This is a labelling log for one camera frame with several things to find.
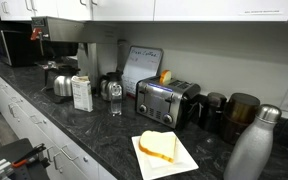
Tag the black microwave oven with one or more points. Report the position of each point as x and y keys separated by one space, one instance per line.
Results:
x=17 y=50

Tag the brown round jar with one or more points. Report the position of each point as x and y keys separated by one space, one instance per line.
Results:
x=239 y=116

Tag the black canister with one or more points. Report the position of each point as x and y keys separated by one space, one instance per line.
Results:
x=214 y=113

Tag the white square plate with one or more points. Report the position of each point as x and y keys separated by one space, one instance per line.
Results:
x=184 y=163

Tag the white base cabinets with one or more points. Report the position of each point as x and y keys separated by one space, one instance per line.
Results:
x=24 y=123

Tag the black steel coffee maker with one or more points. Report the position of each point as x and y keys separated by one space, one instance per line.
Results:
x=67 y=30

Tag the steel coffee carafe black lid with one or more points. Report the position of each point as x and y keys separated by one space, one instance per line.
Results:
x=62 y=86

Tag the silver four-slot toaster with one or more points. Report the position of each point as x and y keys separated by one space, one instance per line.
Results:
x=157 y=106

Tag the white labelled overhead cabinet door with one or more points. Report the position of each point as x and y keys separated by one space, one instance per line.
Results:
x=200 y=10

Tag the silver metal water bottle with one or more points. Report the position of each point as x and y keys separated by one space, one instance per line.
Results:
x=250 y=153

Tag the small white door label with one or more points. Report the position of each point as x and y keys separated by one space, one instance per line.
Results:
x=259 y=12

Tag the orange faucet lever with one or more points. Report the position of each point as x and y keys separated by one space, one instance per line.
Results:
x=35 y=33

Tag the white paper carton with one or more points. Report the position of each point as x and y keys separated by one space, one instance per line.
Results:
x=82 y=95

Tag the white bread slice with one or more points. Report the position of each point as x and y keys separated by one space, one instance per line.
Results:
x=165 y=77
x=155 y=143

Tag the black robot table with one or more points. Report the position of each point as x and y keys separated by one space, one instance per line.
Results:
x=4 y=150

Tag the white dry-erase board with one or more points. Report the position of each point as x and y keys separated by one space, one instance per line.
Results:
x=140 y=63

